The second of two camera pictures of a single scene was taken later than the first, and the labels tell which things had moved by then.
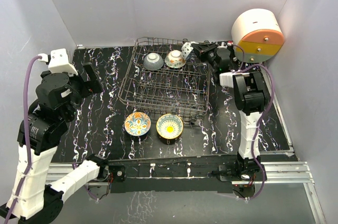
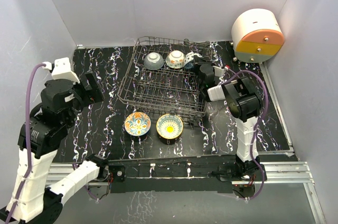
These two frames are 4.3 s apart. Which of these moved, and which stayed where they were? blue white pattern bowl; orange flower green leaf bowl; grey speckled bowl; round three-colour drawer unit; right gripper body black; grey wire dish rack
Moved: right gripper body black; blue white pattern bowl
Stayed: grey wire dish rack; grey speckled bowl; orange flower green leaf bowl; round three-colour drawer unit
